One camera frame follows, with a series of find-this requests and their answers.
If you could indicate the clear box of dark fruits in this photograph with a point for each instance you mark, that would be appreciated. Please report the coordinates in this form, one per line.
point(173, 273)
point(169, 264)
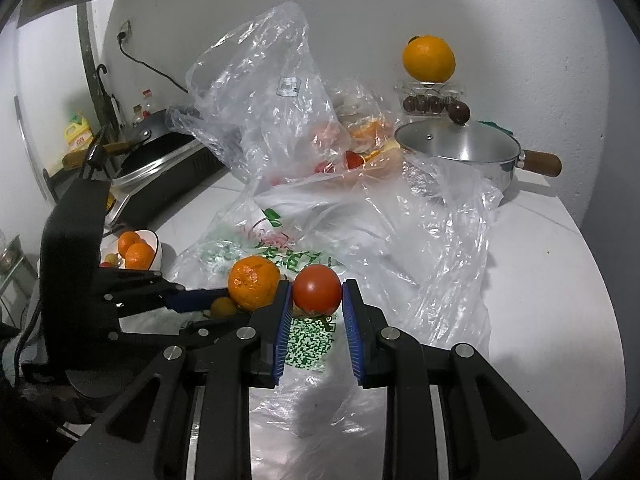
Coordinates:
point(432, 101)

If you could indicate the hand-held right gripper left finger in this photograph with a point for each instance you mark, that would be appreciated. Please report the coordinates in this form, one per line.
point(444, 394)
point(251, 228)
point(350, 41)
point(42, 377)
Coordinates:
point(282, 330)

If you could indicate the yellow oil bottle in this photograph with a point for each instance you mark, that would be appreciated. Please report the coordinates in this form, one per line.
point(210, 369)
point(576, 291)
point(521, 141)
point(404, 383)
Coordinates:
point(77, 132)

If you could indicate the red cap clear bottle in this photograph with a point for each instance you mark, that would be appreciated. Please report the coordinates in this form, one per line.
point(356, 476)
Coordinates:
point(146, 102)

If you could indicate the black metal rack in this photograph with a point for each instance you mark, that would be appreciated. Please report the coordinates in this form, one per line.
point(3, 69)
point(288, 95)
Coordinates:
point(60, 177)

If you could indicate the small orange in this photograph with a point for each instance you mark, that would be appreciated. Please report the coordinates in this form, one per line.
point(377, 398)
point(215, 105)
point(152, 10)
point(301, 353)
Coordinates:
point(127, 241)

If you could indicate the clear plastic bags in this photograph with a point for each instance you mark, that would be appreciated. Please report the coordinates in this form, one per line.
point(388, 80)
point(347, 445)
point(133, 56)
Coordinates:
point(310, 345)

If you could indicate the small yellow fruit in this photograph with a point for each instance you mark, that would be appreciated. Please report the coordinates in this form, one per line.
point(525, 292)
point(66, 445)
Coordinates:
point(112, 257)

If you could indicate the clear plastic bag with label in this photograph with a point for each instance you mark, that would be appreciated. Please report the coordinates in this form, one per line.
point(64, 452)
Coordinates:
point(260, 125)

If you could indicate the steel pot lid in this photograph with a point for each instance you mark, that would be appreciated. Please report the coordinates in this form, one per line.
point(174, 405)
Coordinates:
point(450, 142)

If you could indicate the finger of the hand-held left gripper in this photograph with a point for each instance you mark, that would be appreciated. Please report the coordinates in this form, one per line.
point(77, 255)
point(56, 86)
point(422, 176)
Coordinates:
point(200, 299)
point(200, 331)

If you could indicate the white bowl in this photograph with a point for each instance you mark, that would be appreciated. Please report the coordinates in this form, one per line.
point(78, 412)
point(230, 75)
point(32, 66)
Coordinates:
point(154, 241)

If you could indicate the small dark bottle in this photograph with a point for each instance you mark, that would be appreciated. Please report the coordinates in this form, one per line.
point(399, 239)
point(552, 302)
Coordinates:
point(136, 116)

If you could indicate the grey range hood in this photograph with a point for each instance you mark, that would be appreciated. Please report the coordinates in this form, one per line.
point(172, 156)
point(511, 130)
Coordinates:
point(65, 2)

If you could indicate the fruit peel scraps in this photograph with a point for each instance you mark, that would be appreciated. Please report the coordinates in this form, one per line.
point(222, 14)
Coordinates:
point(370, 132)

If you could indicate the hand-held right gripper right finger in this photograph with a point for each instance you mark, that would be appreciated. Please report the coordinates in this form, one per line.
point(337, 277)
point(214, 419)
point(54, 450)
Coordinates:
point(352, 332)

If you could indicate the black stove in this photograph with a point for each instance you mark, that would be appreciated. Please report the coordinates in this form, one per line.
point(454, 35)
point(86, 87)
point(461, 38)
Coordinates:
point(170, 180)

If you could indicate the large orange with leaf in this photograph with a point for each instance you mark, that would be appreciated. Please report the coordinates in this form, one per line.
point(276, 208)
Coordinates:
point(429, 58)

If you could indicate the grey metal bar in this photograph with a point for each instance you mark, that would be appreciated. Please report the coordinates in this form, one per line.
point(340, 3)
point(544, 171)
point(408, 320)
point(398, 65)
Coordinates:
point(27, 145)

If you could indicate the wrinkled orange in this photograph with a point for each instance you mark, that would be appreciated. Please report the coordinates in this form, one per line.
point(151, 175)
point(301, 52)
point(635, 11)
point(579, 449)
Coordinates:
point(253, 282)

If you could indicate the wall socket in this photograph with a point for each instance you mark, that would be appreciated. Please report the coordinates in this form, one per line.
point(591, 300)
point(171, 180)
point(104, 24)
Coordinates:
point(125, 30)

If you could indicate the grey vertical pipe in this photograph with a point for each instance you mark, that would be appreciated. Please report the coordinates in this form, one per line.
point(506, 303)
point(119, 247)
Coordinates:
point(90, 60)

